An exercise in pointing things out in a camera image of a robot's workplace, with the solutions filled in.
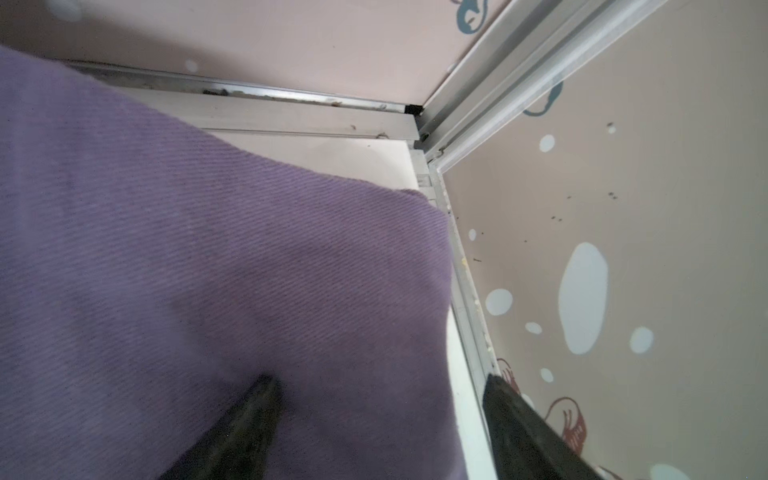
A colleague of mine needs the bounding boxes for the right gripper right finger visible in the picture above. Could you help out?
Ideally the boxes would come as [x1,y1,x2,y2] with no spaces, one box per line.
[482,375,600,480]

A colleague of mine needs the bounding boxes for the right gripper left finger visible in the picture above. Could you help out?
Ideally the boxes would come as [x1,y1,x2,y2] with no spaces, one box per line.
[161,375,282,479]

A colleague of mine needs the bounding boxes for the purple trousers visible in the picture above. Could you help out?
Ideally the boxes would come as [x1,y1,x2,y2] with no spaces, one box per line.
[1,48,467,479]

